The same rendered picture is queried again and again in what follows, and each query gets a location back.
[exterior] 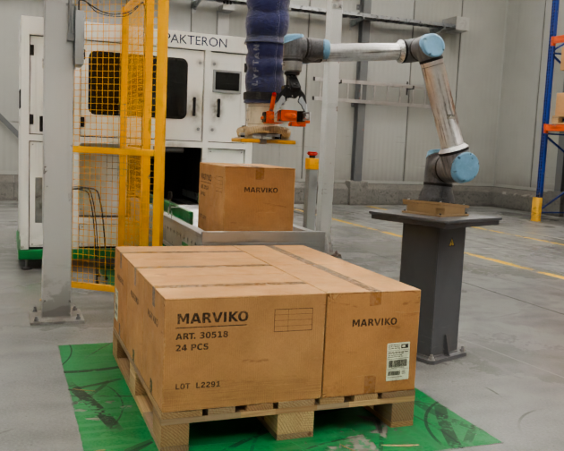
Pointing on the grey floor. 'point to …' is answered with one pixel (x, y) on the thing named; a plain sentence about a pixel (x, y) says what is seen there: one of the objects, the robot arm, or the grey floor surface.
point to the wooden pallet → (174, 436)
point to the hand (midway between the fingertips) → (291, 115)
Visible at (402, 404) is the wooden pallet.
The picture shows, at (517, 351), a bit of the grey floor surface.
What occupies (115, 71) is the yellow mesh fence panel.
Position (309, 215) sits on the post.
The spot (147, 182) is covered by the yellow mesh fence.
